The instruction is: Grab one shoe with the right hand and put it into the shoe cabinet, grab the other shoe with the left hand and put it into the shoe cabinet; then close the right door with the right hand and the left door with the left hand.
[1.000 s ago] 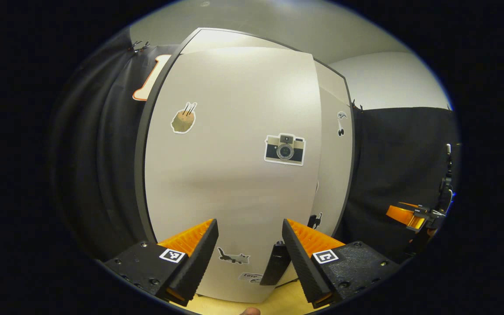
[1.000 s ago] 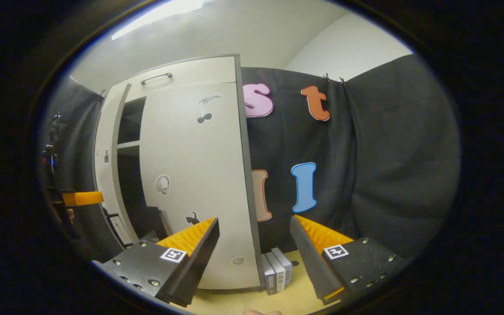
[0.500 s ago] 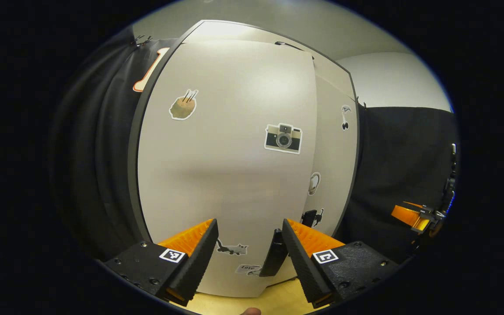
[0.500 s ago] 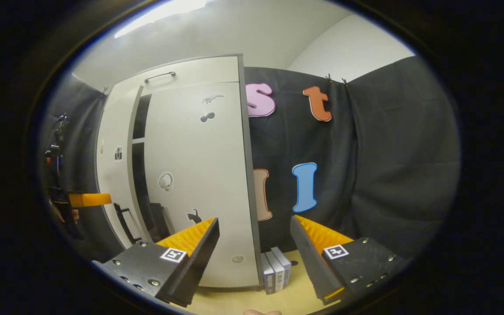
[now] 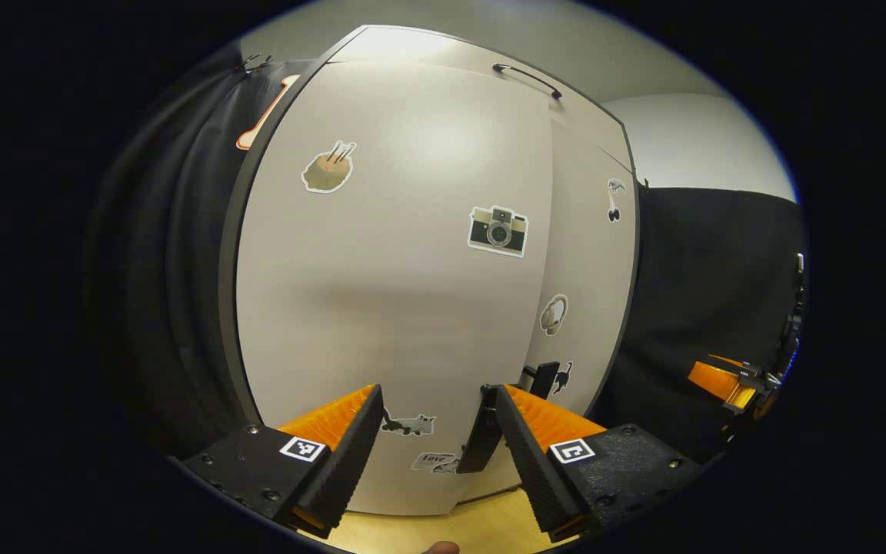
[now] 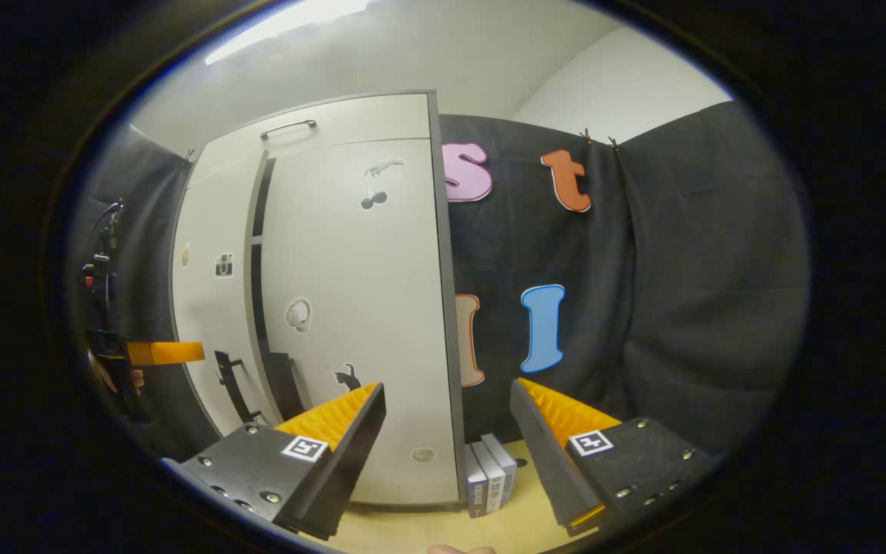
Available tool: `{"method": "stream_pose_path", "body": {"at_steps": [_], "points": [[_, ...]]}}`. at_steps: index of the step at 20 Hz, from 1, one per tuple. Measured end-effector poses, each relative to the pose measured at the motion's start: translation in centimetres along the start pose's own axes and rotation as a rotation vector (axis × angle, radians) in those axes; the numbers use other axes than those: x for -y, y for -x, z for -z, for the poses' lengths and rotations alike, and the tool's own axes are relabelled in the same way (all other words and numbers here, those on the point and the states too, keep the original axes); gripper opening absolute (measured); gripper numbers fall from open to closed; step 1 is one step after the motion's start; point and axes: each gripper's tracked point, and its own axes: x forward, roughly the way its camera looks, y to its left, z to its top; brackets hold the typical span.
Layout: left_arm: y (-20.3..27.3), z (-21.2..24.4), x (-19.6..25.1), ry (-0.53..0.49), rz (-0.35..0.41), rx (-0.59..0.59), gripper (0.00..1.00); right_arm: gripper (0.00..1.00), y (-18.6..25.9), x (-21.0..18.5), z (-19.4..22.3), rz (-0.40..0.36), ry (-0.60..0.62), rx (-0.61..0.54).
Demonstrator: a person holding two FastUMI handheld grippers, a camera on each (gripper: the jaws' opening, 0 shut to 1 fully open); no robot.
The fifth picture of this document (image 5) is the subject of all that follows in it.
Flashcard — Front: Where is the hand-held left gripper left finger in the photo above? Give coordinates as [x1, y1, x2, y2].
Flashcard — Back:
[182, 383, 385, 539]

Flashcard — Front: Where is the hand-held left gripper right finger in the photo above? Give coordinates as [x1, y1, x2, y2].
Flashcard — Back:
[481, 383, 705, 543]

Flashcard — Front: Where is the white shoe cabinet door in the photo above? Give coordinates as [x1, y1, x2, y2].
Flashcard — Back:
[455, 115, 638, 502]
[235, 60, 555, 516]

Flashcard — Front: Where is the white shoe cabinet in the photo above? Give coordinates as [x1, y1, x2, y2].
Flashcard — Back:
[216, 23, 641, 516]

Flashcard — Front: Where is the white cabinet drawer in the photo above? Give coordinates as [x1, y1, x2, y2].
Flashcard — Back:
[326, 25, 634, 172]

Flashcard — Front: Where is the black door handle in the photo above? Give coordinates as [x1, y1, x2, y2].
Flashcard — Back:
[522, 360, 561, 401]
[456, 385, 505, 475]

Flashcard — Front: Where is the metal drawer handle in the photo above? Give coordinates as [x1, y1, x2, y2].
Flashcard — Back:
[492, 63, 563, 101]

